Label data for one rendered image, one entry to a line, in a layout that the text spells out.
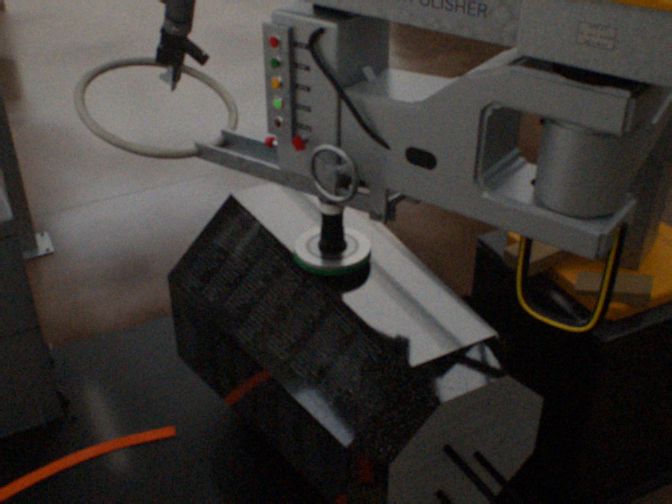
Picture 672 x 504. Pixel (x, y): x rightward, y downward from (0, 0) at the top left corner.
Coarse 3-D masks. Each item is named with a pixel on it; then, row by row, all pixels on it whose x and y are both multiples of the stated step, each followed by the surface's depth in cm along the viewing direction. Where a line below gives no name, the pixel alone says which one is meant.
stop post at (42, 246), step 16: (0, 96) 347; (0, 112) 350; (0, 128) 353; (0, 144) 357; (0, 160) 360; (16, 160) 364; (16, 176) 367; (16, 192) 371; (16, 208) 375; (16, 224) 378; (32, 224) 382; (32, 240) 386; (48, 240) 395; (32, 256) 384
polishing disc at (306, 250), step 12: (348, 228) 235; (300, 240) 230; (312, 240) 230; (348, 240) 229; (360, 240) 229; (300, 252) 224; (312, 252) 224; (324, 252) 224; (348, 252) 224; (360, 252) 224; (312, 264) 220; (324, 264) 219; (336, 264) 219; (348, 264) 219
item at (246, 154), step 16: (224, 144) 243; (240, 144) 239; (256, 144) 235; (208, 160) 234; (224, 160) 230; (240, 160) 226; (256, 160) 223; (272, 160) 232; (256, 176) 225; (272, 176) 221; (288, 176) 217; (304, 192) 216; (352, 208) 208; (368, 208) 204
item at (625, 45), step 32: (320, 0) 178; (352, 0) 173; (384, 0) 168; (416, 0) 164; (448, 0) 159; (480, 0) 155; (512, 0) 151; (544, 0) 146; (576, 0) 143; (448, 32) 163; (480, 32) 158; (512, 32) 154; (544, 32) 149; (576, 32) 145; (608, 32) 142; (640, 32) 138; (576, 64) 148; (608, 64) 144; (640, 64) 141
